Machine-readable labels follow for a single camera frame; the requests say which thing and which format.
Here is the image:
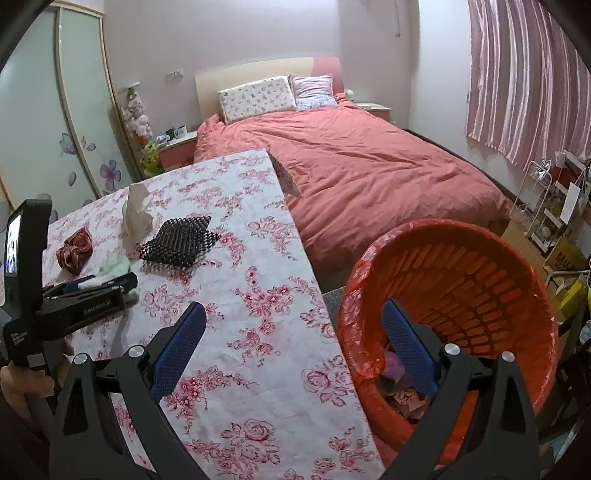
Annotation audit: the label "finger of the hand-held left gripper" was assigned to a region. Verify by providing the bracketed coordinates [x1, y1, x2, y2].
[44, 272, 139, 301]

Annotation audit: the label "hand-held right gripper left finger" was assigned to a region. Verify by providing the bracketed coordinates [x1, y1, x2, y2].
[46, 301, 208, 480]

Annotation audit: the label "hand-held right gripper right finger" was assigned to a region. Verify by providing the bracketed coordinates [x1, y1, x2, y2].
[381, 299, 541, 480]

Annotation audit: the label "pink plastic wrapper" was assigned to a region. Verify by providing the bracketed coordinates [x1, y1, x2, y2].
[381, 353, 404, 381]

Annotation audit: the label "orange plastic laundry basket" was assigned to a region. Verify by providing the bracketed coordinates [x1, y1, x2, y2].
[336, 219, 560, 467]

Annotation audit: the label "person's left hand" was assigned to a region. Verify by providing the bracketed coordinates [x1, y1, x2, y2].
[0, 362, 54, 400]

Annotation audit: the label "red scrunchie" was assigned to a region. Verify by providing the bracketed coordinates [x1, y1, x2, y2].
[56, 227, 94, 275]

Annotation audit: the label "white crumpled tissue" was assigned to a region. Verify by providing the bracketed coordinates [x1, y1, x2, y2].
[122, 183, 153, 241]

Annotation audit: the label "black mesh pad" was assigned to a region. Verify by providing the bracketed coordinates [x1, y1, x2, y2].
[139, 216, 221, 268]

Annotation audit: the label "yellow green plush toy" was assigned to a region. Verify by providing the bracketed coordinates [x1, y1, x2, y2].
[141, 141, 163, 176]

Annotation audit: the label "pink nightstand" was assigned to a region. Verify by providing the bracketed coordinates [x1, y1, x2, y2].
[355, 100, 392, 123]
[157, 131, 199, 171]

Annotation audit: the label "hanging plush toys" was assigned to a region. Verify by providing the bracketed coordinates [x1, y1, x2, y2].
[121, 88, 153, 139]

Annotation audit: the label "yellow cushion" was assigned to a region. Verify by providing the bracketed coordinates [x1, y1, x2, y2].
[556, 276, 589, 319]

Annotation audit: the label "bed with pink duvet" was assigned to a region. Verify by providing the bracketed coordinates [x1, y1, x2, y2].
[193, 104, 511, 278]

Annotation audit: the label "brown paper bag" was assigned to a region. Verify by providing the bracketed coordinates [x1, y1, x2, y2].
[545, 235, 587, 282]

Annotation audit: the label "sliding door wardrobe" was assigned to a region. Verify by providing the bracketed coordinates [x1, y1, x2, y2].
[0, 2, 139, 217]

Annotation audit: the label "white storage cart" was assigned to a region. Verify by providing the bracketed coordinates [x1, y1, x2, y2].
[531, 152, 585, 252]

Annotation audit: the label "white paper bag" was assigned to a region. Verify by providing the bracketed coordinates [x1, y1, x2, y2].
[561, 182, 583, 227]

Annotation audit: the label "white floral pillow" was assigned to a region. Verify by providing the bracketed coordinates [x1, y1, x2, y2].
[218, 76, 297, 124]

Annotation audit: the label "cream and pink headboard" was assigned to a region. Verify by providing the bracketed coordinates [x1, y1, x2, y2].
[195, 56, 345, 123]

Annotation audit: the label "pink striped pillow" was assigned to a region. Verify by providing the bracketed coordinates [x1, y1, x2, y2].
[290, 74, 340, 110]

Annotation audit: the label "pink curtain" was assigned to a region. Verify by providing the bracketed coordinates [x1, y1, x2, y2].
[465, 0, 591, 169]

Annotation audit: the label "white wire rack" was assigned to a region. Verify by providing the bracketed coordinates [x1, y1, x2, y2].
[510, 159, 552, 227]

